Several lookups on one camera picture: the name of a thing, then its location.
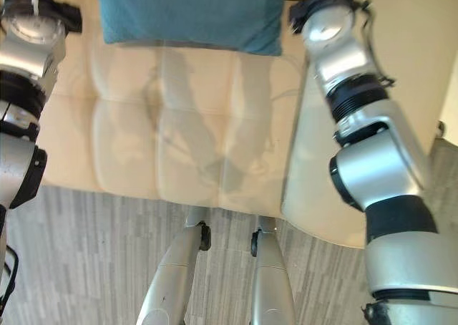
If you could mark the teal blue cushion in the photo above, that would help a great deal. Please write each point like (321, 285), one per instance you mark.
(189, 11)

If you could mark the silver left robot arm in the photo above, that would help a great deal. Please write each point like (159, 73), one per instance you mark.
(21, 88)

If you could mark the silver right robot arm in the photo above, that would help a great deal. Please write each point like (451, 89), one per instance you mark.
(375, 135)

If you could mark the beige leather sofa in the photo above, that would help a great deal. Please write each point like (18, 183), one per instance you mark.
(150, 117)

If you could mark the silver right robot leg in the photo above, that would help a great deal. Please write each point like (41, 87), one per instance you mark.
(270, 282)

